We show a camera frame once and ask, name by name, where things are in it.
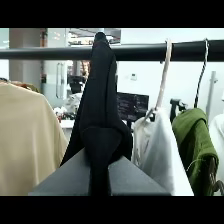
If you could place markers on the black garment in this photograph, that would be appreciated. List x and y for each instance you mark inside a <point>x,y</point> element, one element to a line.
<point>100,110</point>

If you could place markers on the black clothes rail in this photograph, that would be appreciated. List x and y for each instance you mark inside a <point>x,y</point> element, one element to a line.
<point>40,53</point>

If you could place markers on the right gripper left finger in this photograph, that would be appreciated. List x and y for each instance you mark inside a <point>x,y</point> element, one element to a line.
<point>70,180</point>

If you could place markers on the green garment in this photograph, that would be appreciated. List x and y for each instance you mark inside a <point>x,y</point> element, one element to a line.
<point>195,143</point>

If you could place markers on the white garment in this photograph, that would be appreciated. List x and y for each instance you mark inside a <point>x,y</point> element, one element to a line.
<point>160,156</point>

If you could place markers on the black monitor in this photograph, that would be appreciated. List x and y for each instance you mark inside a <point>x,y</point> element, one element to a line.
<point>133,106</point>

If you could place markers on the beige garment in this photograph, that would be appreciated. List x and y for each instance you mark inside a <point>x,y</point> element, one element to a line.
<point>26,140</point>

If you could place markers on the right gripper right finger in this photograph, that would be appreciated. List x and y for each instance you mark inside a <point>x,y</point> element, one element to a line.
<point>133,180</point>

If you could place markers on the black and white clothes hanger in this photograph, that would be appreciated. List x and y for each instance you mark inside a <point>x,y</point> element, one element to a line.
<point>201,75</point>

